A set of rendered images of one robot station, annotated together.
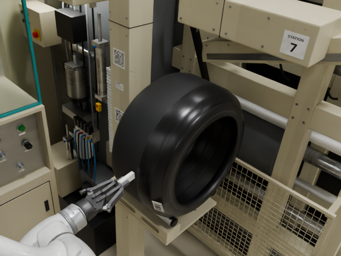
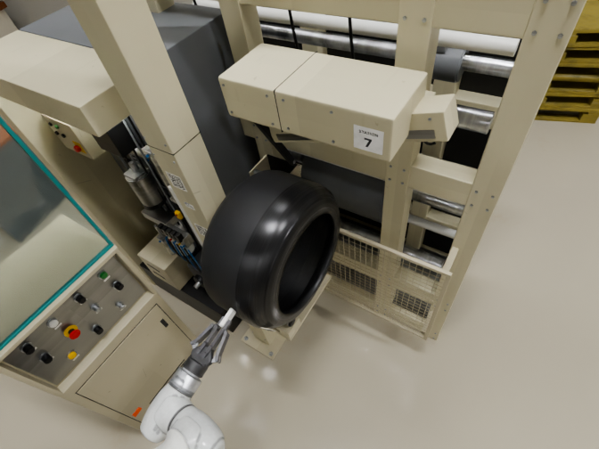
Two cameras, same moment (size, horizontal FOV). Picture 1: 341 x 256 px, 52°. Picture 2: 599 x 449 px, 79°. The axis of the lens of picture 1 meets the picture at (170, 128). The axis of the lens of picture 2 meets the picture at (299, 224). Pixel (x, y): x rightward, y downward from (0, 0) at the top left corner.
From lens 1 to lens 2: 0.47 m
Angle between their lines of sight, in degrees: 17
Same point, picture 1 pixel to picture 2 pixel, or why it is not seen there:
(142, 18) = (185, 135)
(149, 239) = not seen: hidden behind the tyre
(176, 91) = (250, 214)
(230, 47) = not seen: hidden behind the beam
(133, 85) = (203, 203)
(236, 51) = not seen: hidden behind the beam
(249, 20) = (309, 114)
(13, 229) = (140, 357)
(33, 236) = (151, 421)
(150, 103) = (226, 236)
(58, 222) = (170, 397)
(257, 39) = (325, 134)
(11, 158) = (107, 304)
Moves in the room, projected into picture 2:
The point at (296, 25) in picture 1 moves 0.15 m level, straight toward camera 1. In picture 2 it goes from (365, 119) to (362, 157)
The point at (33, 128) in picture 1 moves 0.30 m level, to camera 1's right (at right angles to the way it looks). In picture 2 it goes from (117, 267) to (185, 254)
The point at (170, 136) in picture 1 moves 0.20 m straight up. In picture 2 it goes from (258, 273) to (242, 235)
